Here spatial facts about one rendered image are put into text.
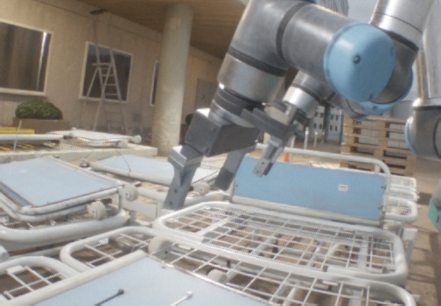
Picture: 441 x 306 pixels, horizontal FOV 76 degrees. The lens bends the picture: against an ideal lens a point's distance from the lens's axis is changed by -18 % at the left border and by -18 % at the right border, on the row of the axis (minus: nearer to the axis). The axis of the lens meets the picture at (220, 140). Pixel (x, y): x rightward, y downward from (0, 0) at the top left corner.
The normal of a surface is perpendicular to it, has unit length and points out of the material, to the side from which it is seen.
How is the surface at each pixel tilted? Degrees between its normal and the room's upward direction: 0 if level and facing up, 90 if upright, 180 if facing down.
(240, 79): 102
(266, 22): 98
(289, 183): 90
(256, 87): 111
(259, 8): 87
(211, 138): 97
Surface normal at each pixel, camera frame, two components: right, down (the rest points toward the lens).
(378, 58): 0.50, 0.51
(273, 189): -0.44, 0.01
